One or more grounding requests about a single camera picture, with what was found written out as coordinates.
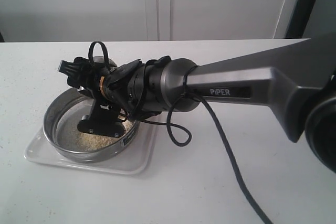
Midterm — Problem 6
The white rectangular tray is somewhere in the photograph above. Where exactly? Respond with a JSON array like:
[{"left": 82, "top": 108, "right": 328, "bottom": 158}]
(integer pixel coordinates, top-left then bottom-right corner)
[{"left": 24, "top": 102, "right": 162, "bottom": 176}]

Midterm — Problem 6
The yellow grain mixture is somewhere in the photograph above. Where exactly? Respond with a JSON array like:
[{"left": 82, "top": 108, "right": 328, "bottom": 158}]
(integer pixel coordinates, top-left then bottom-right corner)
[{"left": 57, "top": 123, "right": 121, "bottom": 152}]

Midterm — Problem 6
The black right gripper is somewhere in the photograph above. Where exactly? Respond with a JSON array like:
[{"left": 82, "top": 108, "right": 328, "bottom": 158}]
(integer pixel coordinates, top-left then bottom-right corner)
[{"left": 58, "top": 56, "right": 127, "bottom": 138}]

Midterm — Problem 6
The stainless steel cup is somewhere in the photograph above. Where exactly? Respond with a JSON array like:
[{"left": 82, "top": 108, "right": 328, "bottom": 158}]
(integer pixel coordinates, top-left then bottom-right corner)
[{"left": 78, "top": 56, "right": 118, "bottom": 92}]

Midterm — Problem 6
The round steel sieve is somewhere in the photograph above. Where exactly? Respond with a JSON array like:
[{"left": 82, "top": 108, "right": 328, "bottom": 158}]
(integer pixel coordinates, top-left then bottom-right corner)
[{"left": 43, "top": 88, "right": 140, "bottom": 163}]

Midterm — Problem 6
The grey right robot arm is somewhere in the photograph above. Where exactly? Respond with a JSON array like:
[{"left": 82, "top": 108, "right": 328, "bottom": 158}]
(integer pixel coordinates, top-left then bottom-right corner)
[{"left": 58, "top": 33, "right": 335, "bottom": 170}]

